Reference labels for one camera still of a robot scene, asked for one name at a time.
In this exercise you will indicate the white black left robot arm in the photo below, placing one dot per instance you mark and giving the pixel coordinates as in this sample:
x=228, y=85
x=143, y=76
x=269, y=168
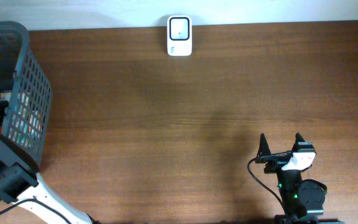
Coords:
x=21, y=185

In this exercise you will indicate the white barcode scanner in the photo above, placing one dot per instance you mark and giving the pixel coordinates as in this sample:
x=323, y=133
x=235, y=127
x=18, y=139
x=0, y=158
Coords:
x=179, y=36

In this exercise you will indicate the grey plastic basket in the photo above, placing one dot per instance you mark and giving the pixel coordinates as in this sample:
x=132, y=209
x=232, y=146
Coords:
x=26, y=116

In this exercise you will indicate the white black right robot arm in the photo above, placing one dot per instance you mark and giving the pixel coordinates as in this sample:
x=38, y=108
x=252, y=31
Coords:
x=301, y=199

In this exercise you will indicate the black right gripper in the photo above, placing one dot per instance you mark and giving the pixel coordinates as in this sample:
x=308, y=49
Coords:
x=276, y=160

